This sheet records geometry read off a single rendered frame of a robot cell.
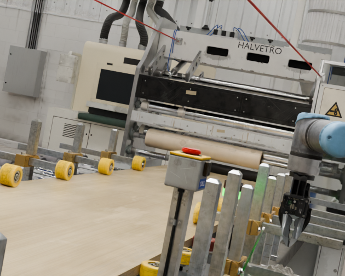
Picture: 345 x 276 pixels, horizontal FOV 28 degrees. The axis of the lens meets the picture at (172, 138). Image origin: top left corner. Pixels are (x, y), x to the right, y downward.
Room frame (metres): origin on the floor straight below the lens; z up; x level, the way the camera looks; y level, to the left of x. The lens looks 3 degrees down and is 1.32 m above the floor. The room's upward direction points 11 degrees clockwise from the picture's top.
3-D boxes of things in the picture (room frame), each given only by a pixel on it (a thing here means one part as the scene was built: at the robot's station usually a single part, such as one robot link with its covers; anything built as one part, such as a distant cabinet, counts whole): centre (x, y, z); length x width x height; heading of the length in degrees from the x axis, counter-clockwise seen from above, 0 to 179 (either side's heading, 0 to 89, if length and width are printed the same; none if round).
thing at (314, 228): (2.63, -0.47, 0.95); 0.50 x 0.04 x 0.04; 73
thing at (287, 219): (1.92, -0.36, 1.02); 0.06 x 0.03 x 0.09; 165
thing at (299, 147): (1.91, -0.38, 1.30); 0.10 x 0.09 x 0.12; 18
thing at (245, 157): (4.54, -0.41, 1.05); 1.43 x 0.12 x 0.12; 73
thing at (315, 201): (3.58, -0.75, 0.95); 0.50 x 0.04 x 0.04; 73
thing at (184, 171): (1.40, -0.04, 1.18); 0.07 x 0.07 x 0.08; 73
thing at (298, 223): (1.91, -0.39, 1.02); 0.06 x 0.03 x 0.09; 165
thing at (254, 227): (2.38, -0.34, 0.95); 0.14 x 0.06 x 0.05; 163
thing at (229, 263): (2.15, -0.26, 0.85); 0.14 x 0.06 x 0.05; 163
